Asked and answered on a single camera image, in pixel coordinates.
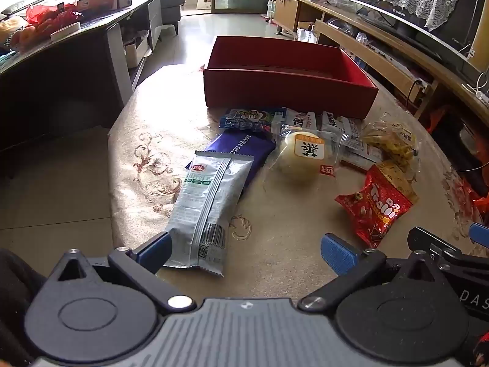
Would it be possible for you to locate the open cardboard box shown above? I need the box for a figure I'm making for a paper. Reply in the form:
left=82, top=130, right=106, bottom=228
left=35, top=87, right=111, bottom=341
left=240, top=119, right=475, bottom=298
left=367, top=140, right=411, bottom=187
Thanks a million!
left=124, top=32, right=150, bottom=68

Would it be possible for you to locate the clear bag of yellow snacks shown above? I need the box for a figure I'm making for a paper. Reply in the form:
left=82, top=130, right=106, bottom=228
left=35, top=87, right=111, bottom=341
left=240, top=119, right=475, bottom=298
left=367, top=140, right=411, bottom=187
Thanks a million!
left=361, top=120, right=420, bottom=169

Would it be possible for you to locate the red gummy packet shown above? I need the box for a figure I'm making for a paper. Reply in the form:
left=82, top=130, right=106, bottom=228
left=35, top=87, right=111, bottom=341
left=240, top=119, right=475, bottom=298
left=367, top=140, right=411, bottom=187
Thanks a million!
left=335, top=164, right=414, bottom=249

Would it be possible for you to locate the grey sofa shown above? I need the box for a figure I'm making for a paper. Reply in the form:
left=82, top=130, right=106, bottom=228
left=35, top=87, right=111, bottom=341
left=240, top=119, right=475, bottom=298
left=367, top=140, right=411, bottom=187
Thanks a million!
left=132, top=0, right=186, bottom=34

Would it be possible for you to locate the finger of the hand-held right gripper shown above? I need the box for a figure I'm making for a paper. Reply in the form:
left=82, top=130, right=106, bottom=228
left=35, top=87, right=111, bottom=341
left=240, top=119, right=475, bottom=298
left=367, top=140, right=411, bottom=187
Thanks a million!
left=469, top=222, right=489, bottom=249
left=407, top=226, right=465, bottom=265

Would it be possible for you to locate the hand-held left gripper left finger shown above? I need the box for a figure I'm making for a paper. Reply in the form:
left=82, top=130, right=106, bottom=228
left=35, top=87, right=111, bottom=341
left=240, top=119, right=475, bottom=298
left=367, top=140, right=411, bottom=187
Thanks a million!
left=49, top=232, right=197, bottom=313

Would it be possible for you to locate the blue candy packet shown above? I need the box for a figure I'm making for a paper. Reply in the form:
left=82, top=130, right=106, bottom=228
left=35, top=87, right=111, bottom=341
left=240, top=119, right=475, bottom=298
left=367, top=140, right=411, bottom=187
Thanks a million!
left=219, top=107, right=288, bottom=134

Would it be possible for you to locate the white paper bag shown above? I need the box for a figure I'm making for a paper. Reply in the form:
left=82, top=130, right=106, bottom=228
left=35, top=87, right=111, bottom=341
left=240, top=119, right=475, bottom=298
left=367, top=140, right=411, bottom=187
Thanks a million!
left=297, top=24, right=320, bottom=45

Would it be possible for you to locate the red cardboard box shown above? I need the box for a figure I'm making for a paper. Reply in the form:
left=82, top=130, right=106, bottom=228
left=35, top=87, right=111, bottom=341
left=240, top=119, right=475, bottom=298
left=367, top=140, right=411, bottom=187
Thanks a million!
left=203, top=35, right=379, bottom=120

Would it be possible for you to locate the silver green snack packet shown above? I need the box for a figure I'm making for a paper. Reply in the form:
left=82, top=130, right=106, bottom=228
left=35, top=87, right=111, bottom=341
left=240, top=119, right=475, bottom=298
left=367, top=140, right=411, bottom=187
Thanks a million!
left=164, top=150, right=256, bottom=278

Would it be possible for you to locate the wooden tv stand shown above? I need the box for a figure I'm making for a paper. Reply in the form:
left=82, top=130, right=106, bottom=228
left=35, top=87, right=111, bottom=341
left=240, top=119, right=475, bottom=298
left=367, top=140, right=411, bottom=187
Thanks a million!
left=272, top=0, right=489, bottom=161

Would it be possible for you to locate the dark cloth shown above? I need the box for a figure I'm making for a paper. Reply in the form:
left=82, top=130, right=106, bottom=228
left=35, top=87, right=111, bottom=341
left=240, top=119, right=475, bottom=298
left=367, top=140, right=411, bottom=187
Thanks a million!
left=0, top=248, right=51, bottom=367

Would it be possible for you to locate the round bun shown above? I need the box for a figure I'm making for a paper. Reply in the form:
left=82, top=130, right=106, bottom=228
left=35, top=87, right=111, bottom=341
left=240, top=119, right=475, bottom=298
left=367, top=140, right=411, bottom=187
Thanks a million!
left=267, top=127, right=343, bottom=185

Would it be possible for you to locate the white tape roll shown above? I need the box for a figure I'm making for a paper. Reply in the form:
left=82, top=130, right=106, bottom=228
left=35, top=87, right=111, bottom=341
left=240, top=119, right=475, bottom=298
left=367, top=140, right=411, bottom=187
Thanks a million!
left=50, top=22, right=81, bottom=41

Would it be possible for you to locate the dark coffee table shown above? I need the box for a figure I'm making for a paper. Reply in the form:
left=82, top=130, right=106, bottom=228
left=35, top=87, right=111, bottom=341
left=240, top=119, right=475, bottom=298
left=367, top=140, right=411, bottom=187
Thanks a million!
left=0, top=0, right=163, bottom=151

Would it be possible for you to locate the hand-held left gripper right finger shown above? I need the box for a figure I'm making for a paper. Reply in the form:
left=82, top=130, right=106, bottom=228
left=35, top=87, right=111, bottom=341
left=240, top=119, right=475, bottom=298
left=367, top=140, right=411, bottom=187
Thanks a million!
left=298, top=233, right=450, bottom=312

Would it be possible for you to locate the purple wafer packet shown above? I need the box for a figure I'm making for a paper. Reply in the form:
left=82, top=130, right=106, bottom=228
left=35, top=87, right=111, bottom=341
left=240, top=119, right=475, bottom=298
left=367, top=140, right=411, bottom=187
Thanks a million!
left=186, top=128, right=277, bottom=196

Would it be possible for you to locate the black television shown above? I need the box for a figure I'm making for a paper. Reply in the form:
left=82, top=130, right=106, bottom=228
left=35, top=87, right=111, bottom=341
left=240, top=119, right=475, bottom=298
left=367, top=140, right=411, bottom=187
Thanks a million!
left=343, top=0, right=489, bottom=74

